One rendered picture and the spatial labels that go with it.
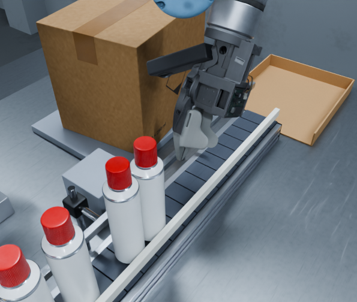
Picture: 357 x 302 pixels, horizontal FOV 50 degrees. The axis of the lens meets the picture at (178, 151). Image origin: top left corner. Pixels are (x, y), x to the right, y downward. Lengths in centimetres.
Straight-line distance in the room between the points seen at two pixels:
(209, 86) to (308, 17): 166
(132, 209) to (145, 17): 43
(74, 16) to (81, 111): 20
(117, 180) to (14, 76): 83
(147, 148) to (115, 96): 29
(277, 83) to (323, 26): 105
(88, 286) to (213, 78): 34
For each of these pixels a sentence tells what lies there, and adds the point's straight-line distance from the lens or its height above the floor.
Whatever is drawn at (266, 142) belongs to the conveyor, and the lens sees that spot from 88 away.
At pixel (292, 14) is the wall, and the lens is 223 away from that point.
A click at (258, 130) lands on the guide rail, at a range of 84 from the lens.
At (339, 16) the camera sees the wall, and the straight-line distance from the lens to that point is 215.
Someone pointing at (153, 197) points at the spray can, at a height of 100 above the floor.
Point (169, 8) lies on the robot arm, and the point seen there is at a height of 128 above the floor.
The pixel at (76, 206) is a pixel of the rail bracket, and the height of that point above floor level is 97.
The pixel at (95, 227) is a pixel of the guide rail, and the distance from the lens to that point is 60.
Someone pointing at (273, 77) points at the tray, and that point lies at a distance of 120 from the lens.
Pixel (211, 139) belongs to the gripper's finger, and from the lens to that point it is 62.
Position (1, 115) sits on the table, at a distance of 112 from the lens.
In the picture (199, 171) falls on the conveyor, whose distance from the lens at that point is 78.
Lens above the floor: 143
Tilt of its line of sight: 42 degrees down
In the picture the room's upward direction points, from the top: straight up
